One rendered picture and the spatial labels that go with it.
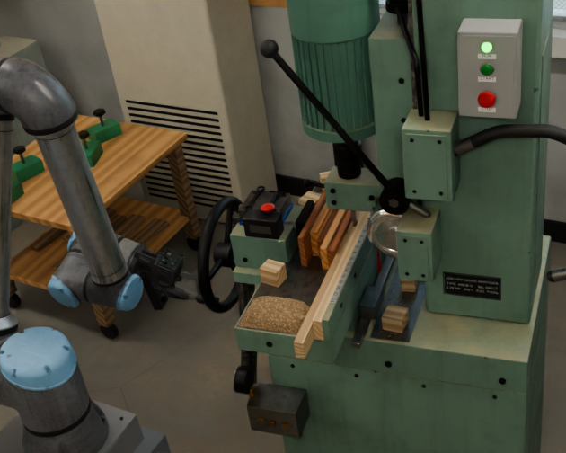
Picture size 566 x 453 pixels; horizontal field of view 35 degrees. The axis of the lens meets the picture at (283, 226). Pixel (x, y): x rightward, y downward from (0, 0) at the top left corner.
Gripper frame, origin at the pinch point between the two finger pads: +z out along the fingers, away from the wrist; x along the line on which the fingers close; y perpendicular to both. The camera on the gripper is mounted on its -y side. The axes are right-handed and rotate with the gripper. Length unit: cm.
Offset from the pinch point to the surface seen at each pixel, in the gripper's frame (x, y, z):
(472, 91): -14, 88, 42
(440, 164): -16, 73, 42
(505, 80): -14, 92, 47
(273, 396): -22.9, 2.0, 26.7
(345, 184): 0, 49, 25
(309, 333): -33, 37, 31
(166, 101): 124, -37, -65
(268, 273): -16.7, 31.5, 16.8
